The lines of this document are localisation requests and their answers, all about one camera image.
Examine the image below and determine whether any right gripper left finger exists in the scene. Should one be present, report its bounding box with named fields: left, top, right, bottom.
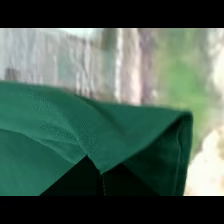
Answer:
left=39, top=154, right=102, bottom=197

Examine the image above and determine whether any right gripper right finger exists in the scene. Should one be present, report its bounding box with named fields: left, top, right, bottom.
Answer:
left=101, top=162, right=161, bottom=197

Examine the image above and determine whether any green shirt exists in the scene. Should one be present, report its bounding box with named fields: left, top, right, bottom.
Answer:
left=0, top=80, right=194, bottom=197

